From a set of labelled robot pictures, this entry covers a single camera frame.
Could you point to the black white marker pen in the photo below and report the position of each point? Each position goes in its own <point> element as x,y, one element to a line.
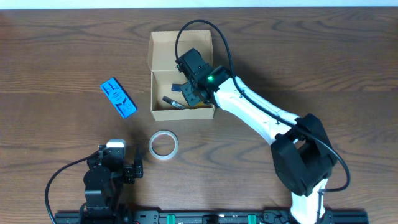
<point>174,103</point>

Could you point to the large clear tape roll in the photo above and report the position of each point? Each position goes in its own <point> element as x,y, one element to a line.
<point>163,145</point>

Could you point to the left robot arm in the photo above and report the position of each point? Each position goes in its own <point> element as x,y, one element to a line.
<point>107,175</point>

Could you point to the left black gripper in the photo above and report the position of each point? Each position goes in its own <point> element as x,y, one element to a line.
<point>134,170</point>

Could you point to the brown cardboard box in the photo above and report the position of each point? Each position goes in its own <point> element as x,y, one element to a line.
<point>164,72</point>

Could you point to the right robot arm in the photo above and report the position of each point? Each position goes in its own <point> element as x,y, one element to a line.
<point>299,146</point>

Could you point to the yellow blue highlighter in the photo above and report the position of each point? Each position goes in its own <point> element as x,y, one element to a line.
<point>176,87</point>

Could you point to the blue plastic block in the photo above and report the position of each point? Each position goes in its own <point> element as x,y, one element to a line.
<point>119,97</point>

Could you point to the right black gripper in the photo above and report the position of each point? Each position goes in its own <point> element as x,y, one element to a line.
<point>189,99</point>

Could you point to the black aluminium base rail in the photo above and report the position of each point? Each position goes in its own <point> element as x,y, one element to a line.
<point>268,216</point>

